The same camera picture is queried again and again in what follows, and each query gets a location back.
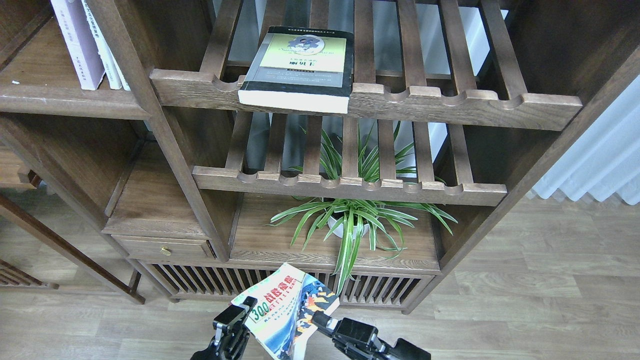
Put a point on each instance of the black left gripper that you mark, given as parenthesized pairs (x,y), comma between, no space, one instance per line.
(231,335)

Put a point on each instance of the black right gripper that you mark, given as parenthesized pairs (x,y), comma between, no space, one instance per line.
(360,341)

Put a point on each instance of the colourful 300 paperback book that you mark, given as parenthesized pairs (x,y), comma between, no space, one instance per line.
(286,302)

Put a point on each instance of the pale purple book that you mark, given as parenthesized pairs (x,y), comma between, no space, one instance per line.
(80,43)

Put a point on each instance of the white plant pot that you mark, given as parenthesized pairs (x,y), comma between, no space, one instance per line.
(336,223)

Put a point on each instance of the brass drawer knob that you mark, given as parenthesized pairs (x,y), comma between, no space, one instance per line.
(166,251)

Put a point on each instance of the green spider plant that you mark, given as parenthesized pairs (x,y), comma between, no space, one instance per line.
(378,217)

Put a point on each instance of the dark wooden bookshelf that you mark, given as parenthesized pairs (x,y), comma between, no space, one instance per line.
(491,92)

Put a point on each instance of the black and yellow book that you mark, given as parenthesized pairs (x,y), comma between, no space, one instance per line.
(301,69)

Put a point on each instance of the white book left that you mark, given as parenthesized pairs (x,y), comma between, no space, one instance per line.
(109,64)

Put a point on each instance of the white book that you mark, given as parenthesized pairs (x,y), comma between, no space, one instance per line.
(109,64)
(122,79)

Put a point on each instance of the white book right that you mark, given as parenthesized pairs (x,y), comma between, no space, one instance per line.
(122,79)

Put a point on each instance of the white curtain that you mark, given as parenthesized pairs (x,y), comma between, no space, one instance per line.
(604,161)

